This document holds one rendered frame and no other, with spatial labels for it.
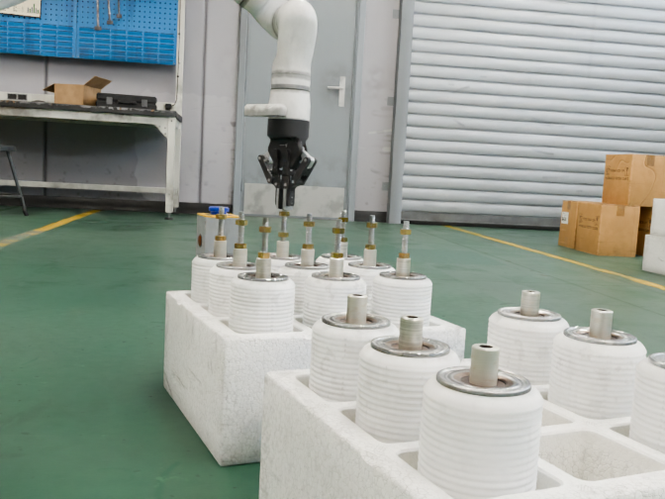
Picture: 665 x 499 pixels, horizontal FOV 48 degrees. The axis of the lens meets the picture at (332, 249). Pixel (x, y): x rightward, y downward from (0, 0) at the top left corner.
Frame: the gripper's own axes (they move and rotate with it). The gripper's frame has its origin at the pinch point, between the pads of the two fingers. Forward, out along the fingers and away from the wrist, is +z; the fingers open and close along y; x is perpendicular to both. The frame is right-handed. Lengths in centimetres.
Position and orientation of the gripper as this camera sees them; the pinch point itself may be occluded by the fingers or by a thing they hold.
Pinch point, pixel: (284, 198)
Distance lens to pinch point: 135.7
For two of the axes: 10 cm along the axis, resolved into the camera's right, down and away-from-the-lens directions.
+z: -0.6, 9.9, 1.0
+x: -6.4, 0.4, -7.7
